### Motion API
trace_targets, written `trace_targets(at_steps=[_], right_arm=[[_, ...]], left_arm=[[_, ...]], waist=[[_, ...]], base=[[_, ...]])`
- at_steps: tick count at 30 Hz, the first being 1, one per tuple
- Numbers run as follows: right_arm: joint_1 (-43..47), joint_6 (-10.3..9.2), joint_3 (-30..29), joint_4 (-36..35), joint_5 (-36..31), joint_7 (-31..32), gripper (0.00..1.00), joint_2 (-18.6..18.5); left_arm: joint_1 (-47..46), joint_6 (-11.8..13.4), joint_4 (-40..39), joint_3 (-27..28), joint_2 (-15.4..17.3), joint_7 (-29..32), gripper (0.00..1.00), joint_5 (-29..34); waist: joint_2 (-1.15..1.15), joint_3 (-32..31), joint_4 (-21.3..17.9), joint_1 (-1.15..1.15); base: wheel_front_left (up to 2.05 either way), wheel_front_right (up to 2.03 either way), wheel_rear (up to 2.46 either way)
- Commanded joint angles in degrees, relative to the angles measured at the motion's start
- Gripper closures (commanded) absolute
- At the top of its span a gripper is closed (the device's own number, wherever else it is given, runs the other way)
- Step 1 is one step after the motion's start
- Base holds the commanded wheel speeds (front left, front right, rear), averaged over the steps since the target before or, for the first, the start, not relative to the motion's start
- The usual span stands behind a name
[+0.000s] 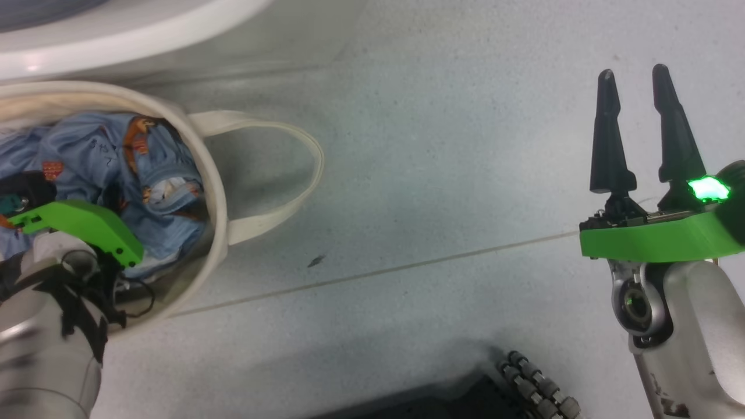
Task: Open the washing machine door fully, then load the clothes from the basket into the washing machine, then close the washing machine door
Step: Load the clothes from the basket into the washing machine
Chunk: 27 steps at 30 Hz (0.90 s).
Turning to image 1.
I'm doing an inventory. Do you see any white front-load washing machine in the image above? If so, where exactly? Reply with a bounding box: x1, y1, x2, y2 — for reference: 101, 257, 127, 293
0, 0, 368, 97

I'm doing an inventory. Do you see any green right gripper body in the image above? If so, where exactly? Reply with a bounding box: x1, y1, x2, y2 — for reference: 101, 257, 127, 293
579, 195, 745, 261

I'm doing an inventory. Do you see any grey roller omni wheel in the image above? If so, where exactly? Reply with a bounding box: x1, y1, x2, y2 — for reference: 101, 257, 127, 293
498, 349, 583, 419

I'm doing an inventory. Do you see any cream fabric laundry basket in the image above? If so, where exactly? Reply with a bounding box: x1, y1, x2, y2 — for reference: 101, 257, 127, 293
0, 80, 325, 338

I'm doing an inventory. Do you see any grey rubber door gasket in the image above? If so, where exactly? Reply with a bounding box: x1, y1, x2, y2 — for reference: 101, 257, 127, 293
0, 0, 108, 33

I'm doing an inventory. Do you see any blue garment with orange print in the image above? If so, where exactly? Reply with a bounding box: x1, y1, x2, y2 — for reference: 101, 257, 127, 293
0, 112, 210, 280

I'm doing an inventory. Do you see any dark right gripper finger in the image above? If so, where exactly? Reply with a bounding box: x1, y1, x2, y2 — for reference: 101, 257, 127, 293
590, 69, 637, 196
652, 64, 707, 184

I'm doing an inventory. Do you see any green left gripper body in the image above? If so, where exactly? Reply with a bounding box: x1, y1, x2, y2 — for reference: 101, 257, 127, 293
7, 200, 144, 268

